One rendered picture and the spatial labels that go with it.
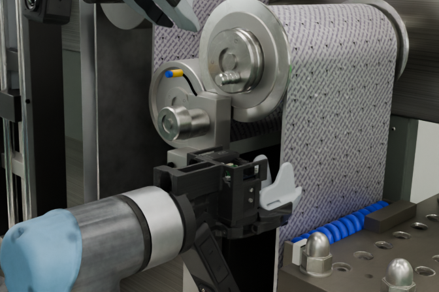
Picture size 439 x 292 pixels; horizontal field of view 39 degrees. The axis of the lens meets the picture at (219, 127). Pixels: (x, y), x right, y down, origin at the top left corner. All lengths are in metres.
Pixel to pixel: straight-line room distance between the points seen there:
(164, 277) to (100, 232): 0.44
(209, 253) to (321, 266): 0.13
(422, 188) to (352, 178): 2.88
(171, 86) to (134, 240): 0.34
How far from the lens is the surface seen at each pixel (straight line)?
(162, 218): 0.57
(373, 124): 0.88
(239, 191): 0.63
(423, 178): 3.71
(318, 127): 0.77
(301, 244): 0.72
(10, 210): 1.04
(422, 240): 0.83
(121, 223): 0.55
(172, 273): 0.98
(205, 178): 0.62
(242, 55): 0.71
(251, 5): 0.72
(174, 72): 0.74
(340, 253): 0.77
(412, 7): 0.98
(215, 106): 0.73
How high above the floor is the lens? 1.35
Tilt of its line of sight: 14 degrees down
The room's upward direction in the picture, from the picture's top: 2 degrees clockwise
